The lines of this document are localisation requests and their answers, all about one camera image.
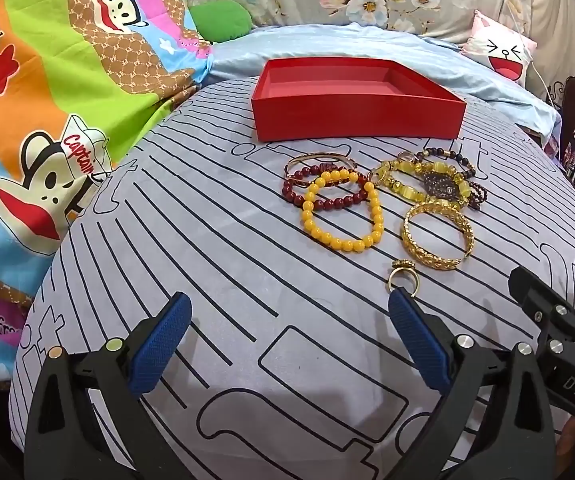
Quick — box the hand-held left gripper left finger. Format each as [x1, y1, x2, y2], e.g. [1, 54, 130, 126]
[25, 291, 203, 480]

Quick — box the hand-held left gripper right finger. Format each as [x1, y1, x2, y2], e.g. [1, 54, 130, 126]
[388, 290, 553, 480]

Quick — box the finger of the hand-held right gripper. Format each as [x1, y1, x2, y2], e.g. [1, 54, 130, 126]
[509, 266, 575, 376]

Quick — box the gold ring with ornament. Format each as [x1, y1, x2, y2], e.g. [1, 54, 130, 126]
[385, 259, 421, 295]

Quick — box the wide gold bangle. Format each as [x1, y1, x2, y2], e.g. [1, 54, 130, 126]
[400, 200, 474, 267]

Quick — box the dark purple bead bracelet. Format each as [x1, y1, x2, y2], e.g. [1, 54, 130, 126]
[415, 170, 485, 211]

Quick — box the black and gold bead bracelet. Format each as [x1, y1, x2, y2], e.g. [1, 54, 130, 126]
[415, 146, 478, 181]

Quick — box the yellow bead bracelet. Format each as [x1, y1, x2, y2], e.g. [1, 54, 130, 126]
[300, 170, 385, 253]

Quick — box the yellow stone gold bracelet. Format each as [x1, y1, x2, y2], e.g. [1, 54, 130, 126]
[370, 157, 473, 206]

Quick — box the dark red bead bracelet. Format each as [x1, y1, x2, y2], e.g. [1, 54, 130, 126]
[282, 162, 371, 211]

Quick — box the thin gold bangle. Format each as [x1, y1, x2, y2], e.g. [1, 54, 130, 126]
[286, 151, 359, 181]

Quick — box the red cardboard box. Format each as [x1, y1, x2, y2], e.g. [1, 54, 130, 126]
[250, 58, 467, 143]

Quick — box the pink cartoon face pillow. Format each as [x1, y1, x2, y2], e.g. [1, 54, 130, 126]
[461, 9, 539, 84]

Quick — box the colourful cartoon monkey quilt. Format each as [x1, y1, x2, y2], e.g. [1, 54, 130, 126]
[0, 0, 216, 391]

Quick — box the light blue blanket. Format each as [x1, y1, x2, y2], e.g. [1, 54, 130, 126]
[206, 22, 561, 136]

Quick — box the green pillow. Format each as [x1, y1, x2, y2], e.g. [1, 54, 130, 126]
[188, 1, 253, 43]

